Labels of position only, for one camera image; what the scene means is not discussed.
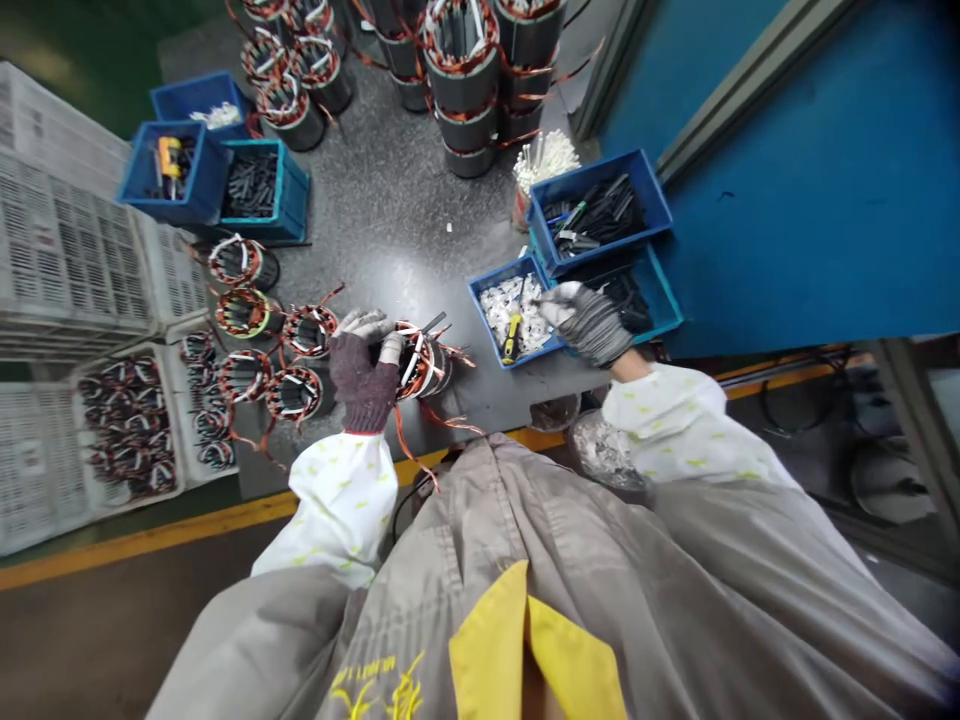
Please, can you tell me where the person's right hand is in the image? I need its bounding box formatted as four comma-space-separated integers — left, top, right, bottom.
538, 281, 639, 371

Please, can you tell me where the person's left hand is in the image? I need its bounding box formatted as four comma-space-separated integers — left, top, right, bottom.
328, 308, 411, 436

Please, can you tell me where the small copper wound stator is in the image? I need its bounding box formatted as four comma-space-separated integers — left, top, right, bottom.
206, 233, 281, 292
215, 287, 285, 340
281, 303, 339, 361
386, 318, 478, 406
263, 365, 331, 425
217, 348, 275, 405

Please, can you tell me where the pile of white paper pieces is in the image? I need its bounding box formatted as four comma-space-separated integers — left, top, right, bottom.
479, 273, 560, 355

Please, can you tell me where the blue bin with white pieces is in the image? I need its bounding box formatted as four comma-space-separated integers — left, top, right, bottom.
467, 253, 569, 371

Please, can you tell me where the teal bin with black pieces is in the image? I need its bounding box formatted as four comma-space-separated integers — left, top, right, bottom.
558, 241, 685, 348

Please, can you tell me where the pile of black strips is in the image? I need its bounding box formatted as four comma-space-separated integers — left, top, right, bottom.
541, 173, 648, 258

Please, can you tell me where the blue bin with black strips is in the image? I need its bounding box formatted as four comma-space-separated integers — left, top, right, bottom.
526, 148, 674, 277

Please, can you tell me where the clear bag of white scraps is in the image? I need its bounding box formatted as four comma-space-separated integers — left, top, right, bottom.
567, 408, 652, 494

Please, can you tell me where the stack of tall stators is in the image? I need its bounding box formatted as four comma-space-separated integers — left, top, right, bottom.
352, 0, 579, 181

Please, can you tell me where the blue partition panel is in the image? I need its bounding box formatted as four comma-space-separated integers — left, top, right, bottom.
596, 0, 960, 363

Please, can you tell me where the person's body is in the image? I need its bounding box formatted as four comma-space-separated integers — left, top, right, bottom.
144, 431, 960, 720

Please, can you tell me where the teal bin with black tubes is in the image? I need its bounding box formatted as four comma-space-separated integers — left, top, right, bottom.
217, 137, 311, 244

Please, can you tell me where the pile of black tubes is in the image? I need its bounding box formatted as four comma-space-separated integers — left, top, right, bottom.
223, 152, 280, 220

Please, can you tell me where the cluster of medium stators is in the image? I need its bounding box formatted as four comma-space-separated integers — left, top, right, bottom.
228, 0, 355, 154

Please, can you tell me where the blue bin with yellow tool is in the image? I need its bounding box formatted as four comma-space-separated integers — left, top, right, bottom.
117, 119, 228, 224

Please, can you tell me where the blue bin with white clips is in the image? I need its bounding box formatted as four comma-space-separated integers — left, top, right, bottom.
149, 70, 255, 142

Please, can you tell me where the white crate of stators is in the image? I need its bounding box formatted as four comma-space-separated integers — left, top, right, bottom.
69, 322, 243, 505

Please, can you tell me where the stack of white plastic crates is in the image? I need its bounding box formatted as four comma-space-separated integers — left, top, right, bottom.
0, 59, 215, 365

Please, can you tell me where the empty white plastic crate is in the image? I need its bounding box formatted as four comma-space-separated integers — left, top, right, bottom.
0, 374, 103, 558

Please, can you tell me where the bundle of white cable ties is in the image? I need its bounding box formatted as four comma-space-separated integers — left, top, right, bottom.
512, 128, 583, 198

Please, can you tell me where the black cable loop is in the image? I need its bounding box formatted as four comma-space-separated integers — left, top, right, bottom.
758, 365, 830, 438

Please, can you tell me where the grey metal frame beam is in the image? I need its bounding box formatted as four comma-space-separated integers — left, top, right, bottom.
568, 0, 830, 185

